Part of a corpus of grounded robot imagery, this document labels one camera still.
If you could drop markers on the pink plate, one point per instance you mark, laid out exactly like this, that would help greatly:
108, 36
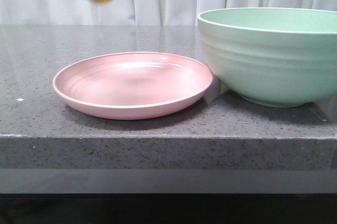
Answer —
133, 85

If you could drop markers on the green bowl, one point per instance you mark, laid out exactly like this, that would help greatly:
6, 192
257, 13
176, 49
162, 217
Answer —
272, 56

